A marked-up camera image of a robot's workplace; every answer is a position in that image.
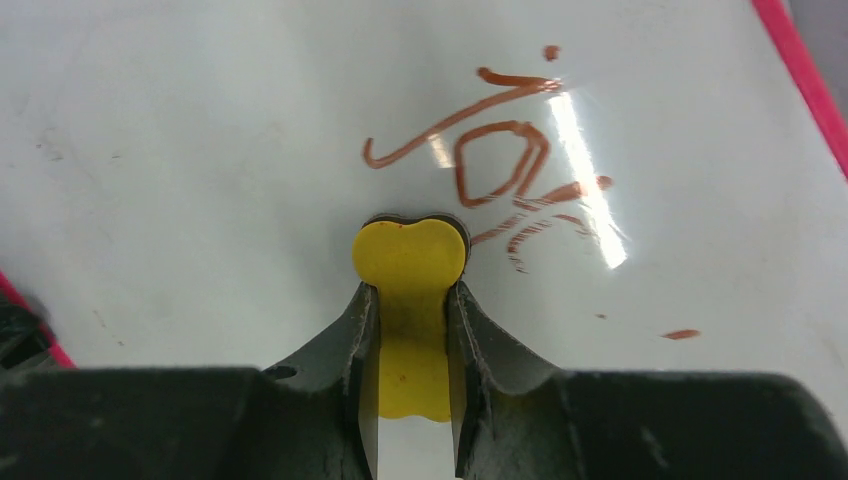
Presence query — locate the yellow bone-shaped eraser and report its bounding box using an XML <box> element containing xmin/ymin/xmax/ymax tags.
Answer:
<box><xmin>352</xmin><ymin>213</ymin><xmax>470</xmax><ymax>423</ymax></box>

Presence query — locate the pink-framed whiteboard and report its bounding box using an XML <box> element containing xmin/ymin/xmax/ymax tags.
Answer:
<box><xmin>1</xmin><ymin>1</ymin><xmax>847</xmax><ymax>479</ymax></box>

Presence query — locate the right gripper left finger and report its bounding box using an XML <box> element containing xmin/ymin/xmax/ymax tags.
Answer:
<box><xmin>251</xmin><ymin>283</ymin><xmax>380</xmax><ymax>479</ymax></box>

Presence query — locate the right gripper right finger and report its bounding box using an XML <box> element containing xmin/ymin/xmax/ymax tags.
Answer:
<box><xmin>445</xmin><ymin>281</ymin><xmax>577</xmax><ymax>479</ymax></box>

